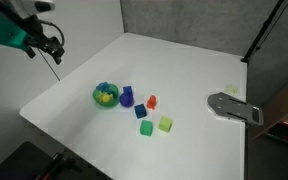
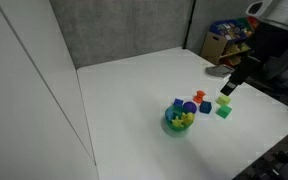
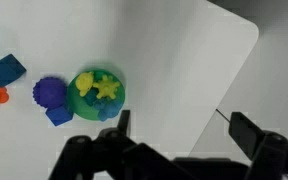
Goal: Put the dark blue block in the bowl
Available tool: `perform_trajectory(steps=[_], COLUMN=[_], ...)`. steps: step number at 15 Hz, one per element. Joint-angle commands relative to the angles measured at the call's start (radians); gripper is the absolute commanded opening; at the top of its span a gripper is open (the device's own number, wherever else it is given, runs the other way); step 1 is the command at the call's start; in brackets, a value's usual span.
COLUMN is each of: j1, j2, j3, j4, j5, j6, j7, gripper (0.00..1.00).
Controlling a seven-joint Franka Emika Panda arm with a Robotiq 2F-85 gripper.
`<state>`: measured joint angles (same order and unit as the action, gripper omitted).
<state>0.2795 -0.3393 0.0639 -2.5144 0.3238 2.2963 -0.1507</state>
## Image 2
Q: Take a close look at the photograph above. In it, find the orange block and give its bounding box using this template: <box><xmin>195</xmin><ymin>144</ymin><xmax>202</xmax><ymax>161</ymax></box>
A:
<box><xmin>193</xmin><ymin>90</ymin><xmax>205</xmax><ymax>104</ymax></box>

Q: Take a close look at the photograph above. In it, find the wooden toy shelf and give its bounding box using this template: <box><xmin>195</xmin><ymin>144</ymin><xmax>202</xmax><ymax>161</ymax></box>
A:
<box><xmin>200</xmin><ymin>17</ymin><xmax>259</xmax><ymax>67</ymax></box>

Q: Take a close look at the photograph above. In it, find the yellow round block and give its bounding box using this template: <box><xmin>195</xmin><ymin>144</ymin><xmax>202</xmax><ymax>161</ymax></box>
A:
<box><xmin>181</xmin><ymin>112</ymin><xmax>195</xmax><ymax>126</ymax></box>

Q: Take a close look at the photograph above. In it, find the purple round block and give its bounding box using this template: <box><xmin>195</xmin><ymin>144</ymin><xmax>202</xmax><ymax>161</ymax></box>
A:
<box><xmin>183</xmin><ymin>101</ymin><xmax>197</xmax><ymax>114</ymax></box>

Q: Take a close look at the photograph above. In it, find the black equipment in corner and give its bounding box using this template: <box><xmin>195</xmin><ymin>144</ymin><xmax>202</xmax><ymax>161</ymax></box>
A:
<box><xmin>232</xmin><ymin>135</ymin><xmax>288</xmax><ymax>180</ymax></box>

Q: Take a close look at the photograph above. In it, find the light blue block in bowl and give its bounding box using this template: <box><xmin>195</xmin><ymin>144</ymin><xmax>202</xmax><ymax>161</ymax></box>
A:
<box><xmin>165</xmin><ymin>109</ymin><xmax>173</xmax><ymax>121</ymax></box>

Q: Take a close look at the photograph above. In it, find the yellow star block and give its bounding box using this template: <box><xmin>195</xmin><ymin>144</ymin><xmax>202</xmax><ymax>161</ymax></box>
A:
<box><xmin>172</xmin><ymin>117</ymin><xmax>184</xmax><ymax>128</ymax></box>

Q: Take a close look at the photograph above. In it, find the green cube block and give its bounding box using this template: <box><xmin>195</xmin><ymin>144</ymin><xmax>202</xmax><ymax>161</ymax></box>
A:
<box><xmin>216</xmin><ymin>105</ymin><xmax>232</xmax><ymax>119</ymax></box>

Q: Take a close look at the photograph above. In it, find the blue cube block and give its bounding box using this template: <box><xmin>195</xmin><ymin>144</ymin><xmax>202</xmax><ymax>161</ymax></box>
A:
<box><xmin>173</xmin><ymin>98</ymin><xmax>184</xmax><ymax>106</ymax></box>

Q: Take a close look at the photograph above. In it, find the black vertical pole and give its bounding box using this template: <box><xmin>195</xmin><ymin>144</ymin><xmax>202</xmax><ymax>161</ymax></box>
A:
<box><xmin>182</xmin><ymin>0</ymin><xmax>197</xmax><ymax>49</ymax></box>

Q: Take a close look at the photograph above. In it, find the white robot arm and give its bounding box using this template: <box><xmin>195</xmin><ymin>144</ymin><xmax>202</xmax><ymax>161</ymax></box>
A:
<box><xmin>221</xmin><ymin>0</ymin><xmax>288</xmax><ymax>96</ymax></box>

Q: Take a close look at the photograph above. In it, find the green bowl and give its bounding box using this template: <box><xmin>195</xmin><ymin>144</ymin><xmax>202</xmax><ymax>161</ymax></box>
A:
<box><xmin>165</xmin><ymin>105</ymin><xmax>195</xmax><ymax>132</ymax></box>

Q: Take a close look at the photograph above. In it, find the lime green block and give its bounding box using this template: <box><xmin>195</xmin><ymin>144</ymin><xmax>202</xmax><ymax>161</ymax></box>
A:
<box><xmin>216</xmin><ymin>95</ymin><xmax>231</xmax><ymax>105</ymax></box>

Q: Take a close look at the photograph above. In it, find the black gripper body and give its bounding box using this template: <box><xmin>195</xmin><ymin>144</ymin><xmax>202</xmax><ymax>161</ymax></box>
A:
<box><xmin>229</xmin><ymin>56</ymin><xmax>260</xmax><ymax>88</ymax></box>

